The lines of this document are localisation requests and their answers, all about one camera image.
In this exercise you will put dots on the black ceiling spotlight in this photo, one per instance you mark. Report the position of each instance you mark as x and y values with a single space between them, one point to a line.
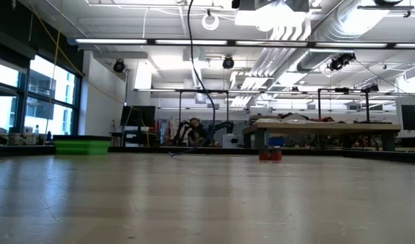
341 61
118 66
228 62

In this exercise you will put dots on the reddish brown connector block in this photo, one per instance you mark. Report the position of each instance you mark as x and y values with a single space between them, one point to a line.
270 155

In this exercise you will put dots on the black background robot arm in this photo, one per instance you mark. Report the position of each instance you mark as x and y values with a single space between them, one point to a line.
224 126

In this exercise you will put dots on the wooden background workbench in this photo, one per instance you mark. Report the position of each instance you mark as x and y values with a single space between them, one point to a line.
329 127

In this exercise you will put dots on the large window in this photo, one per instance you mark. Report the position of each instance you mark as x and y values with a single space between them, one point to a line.
41 78

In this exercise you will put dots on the silver ventilation duct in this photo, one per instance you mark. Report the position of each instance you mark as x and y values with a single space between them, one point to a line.
356 20

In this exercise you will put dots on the black background rig frame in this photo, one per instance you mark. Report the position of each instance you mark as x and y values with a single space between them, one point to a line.
204 91
367 105

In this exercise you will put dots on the person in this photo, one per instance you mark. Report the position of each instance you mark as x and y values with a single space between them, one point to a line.
195 130

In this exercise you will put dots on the green plastic bin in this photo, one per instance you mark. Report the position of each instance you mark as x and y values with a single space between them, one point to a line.
82 147

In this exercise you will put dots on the white container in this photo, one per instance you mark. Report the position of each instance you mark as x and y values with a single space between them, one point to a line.
231 140

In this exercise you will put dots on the black aluminium table frame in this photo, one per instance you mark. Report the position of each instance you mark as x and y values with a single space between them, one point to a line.
312 151

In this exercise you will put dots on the black monitor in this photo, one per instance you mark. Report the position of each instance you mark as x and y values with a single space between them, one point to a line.
414 117
136 117

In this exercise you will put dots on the blue storage bin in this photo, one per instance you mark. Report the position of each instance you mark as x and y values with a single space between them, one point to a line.
276 141

